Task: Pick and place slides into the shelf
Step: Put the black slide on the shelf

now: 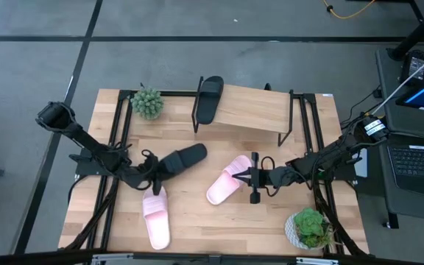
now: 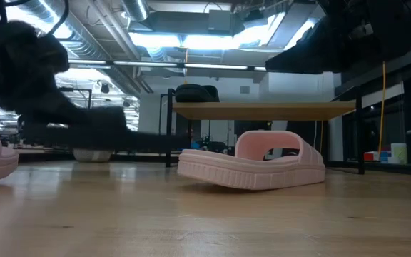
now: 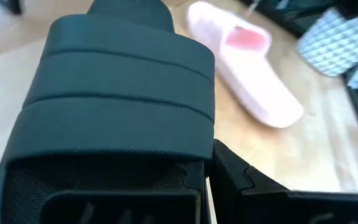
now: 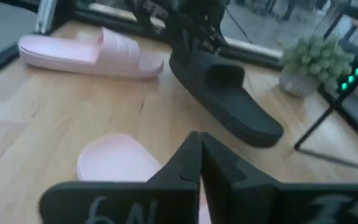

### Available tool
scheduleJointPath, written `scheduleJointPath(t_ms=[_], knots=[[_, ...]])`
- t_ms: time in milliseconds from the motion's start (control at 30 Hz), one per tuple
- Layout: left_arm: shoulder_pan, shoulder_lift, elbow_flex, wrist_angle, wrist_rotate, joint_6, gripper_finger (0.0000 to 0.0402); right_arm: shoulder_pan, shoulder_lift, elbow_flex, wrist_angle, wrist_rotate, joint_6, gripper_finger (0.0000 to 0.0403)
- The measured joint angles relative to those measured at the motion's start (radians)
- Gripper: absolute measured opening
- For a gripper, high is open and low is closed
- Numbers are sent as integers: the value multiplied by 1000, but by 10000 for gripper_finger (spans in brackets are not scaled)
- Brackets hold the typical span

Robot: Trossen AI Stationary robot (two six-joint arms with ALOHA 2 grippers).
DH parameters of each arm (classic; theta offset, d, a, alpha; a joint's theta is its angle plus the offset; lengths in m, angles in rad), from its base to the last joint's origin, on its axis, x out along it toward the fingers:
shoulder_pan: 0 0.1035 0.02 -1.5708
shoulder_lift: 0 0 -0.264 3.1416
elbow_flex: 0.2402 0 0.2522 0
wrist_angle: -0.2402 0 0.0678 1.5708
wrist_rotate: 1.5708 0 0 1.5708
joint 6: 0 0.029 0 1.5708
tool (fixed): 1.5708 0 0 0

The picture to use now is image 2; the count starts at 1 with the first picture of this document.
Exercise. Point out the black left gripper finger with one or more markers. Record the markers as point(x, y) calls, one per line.
point(98, 118)

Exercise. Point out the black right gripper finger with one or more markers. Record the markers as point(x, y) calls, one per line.
point(305, 60)

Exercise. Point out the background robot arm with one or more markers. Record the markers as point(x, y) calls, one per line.
point(214, 145)

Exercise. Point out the pale green spiky potted plant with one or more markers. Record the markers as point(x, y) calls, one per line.
point(92, 155)

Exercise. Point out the long ceiling light bar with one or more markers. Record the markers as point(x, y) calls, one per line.
point(148, 64)

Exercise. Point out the red block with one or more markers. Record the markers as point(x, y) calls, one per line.
point(369, 156)

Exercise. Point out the white and green box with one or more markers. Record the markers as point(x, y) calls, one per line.
point(399, 152)

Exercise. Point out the blue block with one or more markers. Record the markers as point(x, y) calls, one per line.
point(384, 157)

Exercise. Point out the wooden shelf with black frame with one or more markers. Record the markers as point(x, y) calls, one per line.
point(262, 110)

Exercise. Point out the silver ventilation duct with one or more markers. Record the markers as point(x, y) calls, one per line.
point(136, 9)

